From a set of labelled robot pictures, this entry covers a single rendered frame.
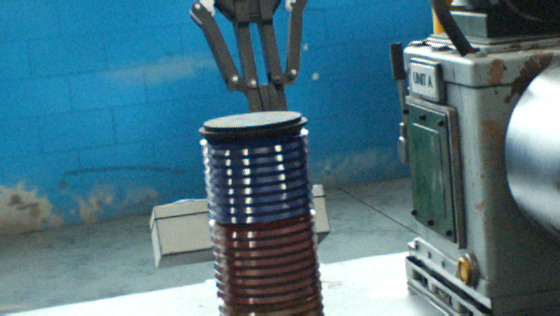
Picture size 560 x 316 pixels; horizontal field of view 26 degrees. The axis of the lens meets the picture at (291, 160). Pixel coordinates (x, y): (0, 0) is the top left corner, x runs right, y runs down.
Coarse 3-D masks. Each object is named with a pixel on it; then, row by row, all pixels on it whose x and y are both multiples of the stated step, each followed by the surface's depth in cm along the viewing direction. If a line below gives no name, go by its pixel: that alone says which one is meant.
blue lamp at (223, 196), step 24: (216, 144) 65; (240, 144) 64; (264, 144) 64; (288, 144) 65; (216, 168) 66; (240, 168) 65; (264, 168) 65; (288, 168) 65; (216, 192) 66; (240, 192) 65; (264, 192) 65; (288, 192) 65; (216, 216) 66; (240, 216) 65; (264, 216) 65; (288, 216) 65
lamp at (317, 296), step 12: (300, 300) 66; (312, 300) 67; (228, 312) 67; (240, 312) 66; (252, 312) 66; (264, 312) 66; (276, 312) 66; (288, 312) 66; (300, 312) 66; (312, 312) 67
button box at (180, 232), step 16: (320, 192) 121; (160, 208) 118; (176, 208) 118; (192, 208) 118; (320, 208) 120; (160, 224) 117; (176, 224) 117; (192, 224) 118; (208, 224) 118; (320, 224) 120; (160, 240) 117; (176, 240) 117; (192, 240) 117; (208, 240) 118; (320, 240) 123; (160, 256) 117; (176, 256) 118; (192, 256) 119; (208, 256) 121
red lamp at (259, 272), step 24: (312, 216) 67; (216, 240) 67; (240, 240) 66; (264, 240) 65; (288, 240) 66; (312, 240) 67; (216, 264) 68; (240, 264) 66; (264, 264) 65; (288, 264) 66; (312, 264) 67; (240, 288) 66; (264, 288) 66; (288, 288) 66; (312, 288) 67
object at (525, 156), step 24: (552, 72) 141; (528, 96) 141; (552, 96) 136; (528, 120) 139; (552, 120) 133; (528, 144) 137; (552, 144) 131; (528, 168) 137; (552, 168) 131; (528, 192) 139; (552, 192) 132; (528, 216) 144; (552, 216) 134; (552, 240) 145
